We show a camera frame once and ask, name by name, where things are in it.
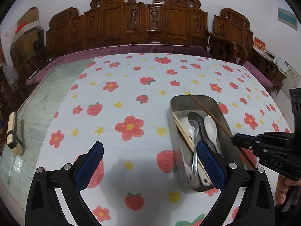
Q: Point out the metal spoon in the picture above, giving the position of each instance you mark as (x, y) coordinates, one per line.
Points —
(195, 116)
(197, 137)

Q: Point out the carved wooden armchair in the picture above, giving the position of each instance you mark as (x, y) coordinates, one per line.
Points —
(232, 38)

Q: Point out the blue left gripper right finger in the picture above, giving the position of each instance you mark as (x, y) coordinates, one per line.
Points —
(212, 168)

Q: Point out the purple seat cushion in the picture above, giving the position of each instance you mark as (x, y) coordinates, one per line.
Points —
(256, 75)

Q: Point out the person right hand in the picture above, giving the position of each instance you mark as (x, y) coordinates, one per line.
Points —
(283, 185)

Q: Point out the light bamboo chopstick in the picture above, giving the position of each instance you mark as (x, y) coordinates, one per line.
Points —
(185, 136)
(201, 172)

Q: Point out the dark brown chopstick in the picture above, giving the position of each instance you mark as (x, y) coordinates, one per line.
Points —
(223, 128)

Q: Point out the strawberry flower tablecloth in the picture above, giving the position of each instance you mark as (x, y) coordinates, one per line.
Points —
(122, 101)

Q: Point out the carved wooden bench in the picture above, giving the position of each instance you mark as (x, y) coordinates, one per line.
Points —
(122, 22)

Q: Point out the white plastic spoon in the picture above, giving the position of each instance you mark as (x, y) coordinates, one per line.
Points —
(211, 131)

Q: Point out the red sign card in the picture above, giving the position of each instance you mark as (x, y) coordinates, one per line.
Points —
(259, 44)

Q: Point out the wooden side table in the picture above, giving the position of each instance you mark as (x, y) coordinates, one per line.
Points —
(271, 77)

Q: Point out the white ladle spoon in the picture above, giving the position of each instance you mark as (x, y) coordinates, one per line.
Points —
(187, 127)

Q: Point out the white wall electrical box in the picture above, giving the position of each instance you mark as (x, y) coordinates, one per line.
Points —
(291, 81)

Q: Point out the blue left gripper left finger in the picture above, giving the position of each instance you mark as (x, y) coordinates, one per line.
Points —
(87, 164)

